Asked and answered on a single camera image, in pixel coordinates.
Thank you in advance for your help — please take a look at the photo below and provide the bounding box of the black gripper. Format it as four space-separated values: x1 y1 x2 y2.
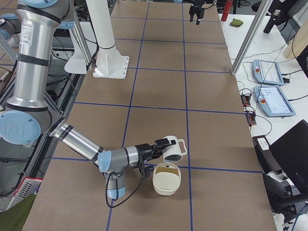
189 0 206 25
135 138 176 163

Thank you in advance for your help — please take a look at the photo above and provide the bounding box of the white ribbed cup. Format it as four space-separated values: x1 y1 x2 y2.
163 135 187 163

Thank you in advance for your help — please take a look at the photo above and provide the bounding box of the white oval bowl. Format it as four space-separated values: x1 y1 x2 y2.
152 163 181 196

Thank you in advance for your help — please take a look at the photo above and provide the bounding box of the red fire extinguisher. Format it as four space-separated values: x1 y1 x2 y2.
221 0 233 22

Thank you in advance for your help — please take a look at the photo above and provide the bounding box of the green bean bag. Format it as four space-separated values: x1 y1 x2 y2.
229 18 244 27

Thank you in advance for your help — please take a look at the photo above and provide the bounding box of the black thermos bottle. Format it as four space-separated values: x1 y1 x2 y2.
263 9 281 34

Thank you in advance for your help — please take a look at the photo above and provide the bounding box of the blue teach pendant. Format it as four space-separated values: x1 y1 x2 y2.
254 86 296 117
252 59 284 86

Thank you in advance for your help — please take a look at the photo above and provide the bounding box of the orange black usb hub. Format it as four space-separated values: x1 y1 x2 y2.
241 94 251 107
245 111 257 127

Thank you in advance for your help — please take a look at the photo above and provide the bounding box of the wooden board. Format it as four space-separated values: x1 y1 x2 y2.
283 4 308 59

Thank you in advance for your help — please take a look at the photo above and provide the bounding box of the black label box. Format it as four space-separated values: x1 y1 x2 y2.
252 135 277 174

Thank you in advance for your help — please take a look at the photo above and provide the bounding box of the black monitor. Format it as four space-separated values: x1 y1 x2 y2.
269 119 308 193

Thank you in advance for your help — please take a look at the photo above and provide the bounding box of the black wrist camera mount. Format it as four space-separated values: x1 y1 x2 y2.
131 162 154 179

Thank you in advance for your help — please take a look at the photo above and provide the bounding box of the black braided cable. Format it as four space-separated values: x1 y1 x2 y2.
104 172 144 208

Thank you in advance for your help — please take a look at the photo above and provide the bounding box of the aluminium frame post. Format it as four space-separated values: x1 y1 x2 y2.
230 0 273 76

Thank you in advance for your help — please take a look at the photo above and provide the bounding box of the white camera stand pole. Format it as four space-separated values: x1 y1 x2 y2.
86 0 115 50

